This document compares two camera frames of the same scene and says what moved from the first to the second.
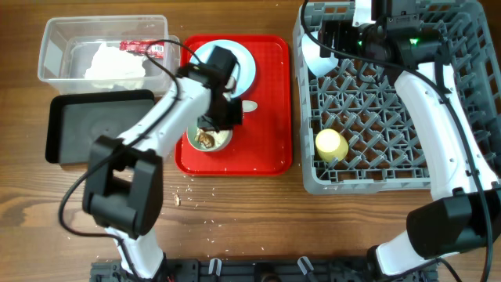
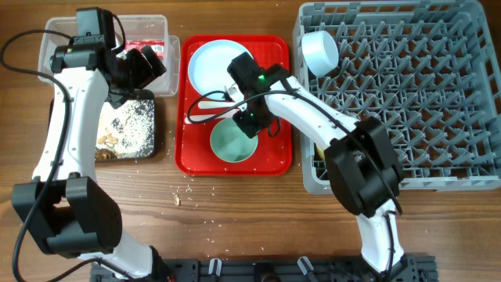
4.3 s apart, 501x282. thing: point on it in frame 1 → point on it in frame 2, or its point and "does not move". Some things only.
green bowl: [208, 139] → [229, 143]
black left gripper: [207, 122] → [146, 73]
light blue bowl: [319, 66] does not move
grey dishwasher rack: [355, 127] does not move
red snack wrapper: [153, 47] does not move
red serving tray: [263, 143] does not move
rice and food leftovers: [211, 140] → [126, 131]
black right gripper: [333, 35] → [243, 116]
